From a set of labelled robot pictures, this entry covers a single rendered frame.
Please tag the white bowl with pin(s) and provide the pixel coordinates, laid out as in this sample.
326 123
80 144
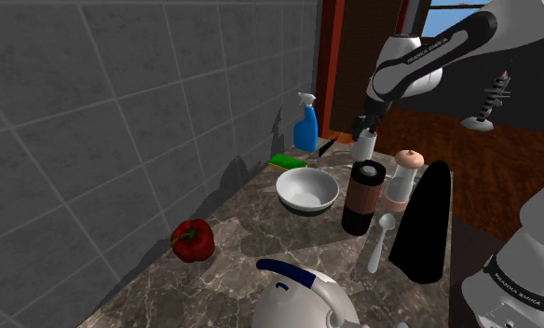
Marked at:
306 188

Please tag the striped stand with white base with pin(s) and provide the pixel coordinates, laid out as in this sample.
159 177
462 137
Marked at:
490 102

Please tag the white spoon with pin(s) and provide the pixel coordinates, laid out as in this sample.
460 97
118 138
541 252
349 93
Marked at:
381 240

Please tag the blue spray bottle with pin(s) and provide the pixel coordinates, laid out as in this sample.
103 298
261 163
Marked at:
305 131

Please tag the red bell pepper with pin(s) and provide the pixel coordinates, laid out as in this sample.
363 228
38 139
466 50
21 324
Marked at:
194 243

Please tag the green and yellow sponge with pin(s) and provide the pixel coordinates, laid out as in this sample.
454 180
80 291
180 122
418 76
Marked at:
288 161

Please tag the window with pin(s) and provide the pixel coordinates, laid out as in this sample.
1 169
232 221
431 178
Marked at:
444 20

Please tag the brown door with red frame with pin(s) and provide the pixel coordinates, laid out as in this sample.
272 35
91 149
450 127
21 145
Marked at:
358 54

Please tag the brown and black pepper grinder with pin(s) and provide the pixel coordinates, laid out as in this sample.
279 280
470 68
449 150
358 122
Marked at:
362 200

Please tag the white cup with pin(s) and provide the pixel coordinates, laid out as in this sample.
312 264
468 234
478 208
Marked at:
363 147

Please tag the clear shaker with wooden top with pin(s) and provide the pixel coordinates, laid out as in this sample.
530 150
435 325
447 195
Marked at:
401 181

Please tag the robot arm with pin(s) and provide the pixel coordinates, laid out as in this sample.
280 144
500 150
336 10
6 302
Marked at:
406 77

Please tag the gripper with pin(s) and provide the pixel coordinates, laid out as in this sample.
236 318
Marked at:
373 113

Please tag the black cone shape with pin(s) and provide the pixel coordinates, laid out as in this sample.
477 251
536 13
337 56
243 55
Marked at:
424 227

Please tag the black knife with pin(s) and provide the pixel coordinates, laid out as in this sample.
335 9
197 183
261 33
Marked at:
329 145

